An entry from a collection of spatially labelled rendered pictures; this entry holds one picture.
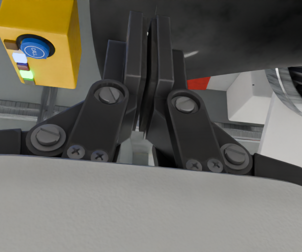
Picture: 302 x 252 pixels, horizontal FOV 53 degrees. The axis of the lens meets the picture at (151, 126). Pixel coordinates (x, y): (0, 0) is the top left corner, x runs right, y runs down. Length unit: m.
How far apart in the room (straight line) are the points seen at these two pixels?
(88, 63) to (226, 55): 0.79
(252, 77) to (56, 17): 0.54
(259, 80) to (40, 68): 0.55
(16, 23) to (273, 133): 0.42
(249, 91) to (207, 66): 0.58
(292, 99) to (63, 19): 0.34
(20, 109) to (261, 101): 0.68
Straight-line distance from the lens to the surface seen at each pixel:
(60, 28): 0.47
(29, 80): 0.58
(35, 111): 0.95
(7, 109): 0.97
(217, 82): 0.96
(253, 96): 0.83
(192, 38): 0.24
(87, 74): 1.00
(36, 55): 0.50
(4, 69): 1.04
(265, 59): 0.28
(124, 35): 0.23
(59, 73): 0.55
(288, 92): 0.46
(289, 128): 0.53
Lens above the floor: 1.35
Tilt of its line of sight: 22 degrees down
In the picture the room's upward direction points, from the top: 177 degrees counter-clockwise
